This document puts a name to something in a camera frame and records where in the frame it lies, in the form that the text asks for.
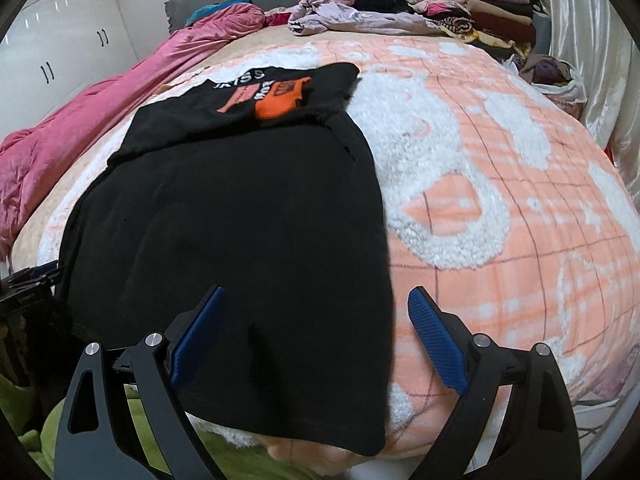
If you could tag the peach plaid fleece blanket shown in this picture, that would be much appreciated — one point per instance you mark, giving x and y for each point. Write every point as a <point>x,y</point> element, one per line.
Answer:
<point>500,210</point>

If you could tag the pink quilt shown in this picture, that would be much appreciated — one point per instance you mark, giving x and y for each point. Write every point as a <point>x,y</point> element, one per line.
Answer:
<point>100,105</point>

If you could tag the red fabric item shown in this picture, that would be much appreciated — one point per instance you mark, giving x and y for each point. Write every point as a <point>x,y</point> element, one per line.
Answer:
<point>609,155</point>

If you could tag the grey blue pillow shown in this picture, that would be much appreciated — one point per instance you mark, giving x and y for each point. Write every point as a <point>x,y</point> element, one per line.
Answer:
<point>542,30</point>

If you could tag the white satin curtain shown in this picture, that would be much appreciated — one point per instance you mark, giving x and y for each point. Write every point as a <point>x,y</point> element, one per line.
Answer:
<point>590,35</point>

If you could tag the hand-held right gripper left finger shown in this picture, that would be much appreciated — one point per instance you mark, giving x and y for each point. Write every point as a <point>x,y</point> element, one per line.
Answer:
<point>197,337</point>

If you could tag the crumpled lilac garment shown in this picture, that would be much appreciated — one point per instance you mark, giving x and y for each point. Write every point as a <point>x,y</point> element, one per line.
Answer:
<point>360,20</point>

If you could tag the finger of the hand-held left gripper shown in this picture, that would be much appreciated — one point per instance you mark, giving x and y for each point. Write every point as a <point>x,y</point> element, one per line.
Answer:
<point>40,284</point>
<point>45,268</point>

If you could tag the red cloth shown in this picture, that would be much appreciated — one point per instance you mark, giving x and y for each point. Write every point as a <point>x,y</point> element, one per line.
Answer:
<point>277,19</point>

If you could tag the white plastic bag of clothes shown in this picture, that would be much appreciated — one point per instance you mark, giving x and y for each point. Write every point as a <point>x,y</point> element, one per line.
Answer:
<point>575,92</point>

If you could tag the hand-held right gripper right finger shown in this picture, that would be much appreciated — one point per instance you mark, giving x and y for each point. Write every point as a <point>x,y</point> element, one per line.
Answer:
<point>440,340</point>

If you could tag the black sweater with orange cuffs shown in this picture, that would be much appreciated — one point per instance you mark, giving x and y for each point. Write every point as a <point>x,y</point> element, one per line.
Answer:
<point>225,210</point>

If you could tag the blue cloth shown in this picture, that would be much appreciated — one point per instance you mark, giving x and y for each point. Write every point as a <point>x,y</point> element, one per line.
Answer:
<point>210,10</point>

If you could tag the stack of folded clothes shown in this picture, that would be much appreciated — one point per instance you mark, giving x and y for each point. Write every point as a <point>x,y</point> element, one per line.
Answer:
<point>490,10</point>

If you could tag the white wardrobe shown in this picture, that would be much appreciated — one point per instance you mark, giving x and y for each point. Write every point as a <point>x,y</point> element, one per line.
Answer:
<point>60,25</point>

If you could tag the black folded garment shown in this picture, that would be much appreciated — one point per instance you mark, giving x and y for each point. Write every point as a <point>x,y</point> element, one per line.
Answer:
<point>380,4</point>

